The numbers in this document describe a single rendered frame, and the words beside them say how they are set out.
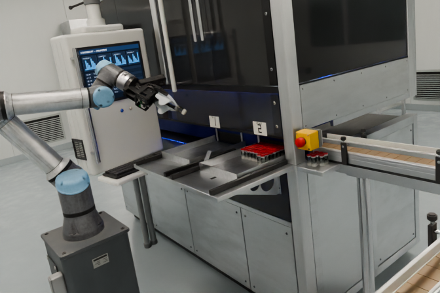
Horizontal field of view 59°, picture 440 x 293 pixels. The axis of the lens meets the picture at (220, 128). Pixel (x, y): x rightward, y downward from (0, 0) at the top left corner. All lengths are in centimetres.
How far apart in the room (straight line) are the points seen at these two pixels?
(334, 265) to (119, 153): 127
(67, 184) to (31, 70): 535
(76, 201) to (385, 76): 154
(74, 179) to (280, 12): 98
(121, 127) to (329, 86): 116
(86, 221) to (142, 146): 93
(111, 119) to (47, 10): 481
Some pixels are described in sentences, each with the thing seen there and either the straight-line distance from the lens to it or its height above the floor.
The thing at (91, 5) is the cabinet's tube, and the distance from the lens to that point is 230.
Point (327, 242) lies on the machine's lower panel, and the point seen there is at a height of 45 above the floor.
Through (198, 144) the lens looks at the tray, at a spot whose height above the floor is 89.
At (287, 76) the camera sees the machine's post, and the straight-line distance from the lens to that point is 156.
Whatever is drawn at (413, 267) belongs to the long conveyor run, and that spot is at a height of 96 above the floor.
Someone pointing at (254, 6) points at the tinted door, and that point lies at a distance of 167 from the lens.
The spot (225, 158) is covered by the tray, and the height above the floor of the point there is 89.
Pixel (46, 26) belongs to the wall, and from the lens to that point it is 687.
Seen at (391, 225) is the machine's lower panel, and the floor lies 32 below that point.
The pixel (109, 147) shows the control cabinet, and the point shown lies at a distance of 224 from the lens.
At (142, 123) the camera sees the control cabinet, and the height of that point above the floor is 100.
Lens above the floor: 143
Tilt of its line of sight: 13 degrees down
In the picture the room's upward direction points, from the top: 8 degrees counter-clockwise
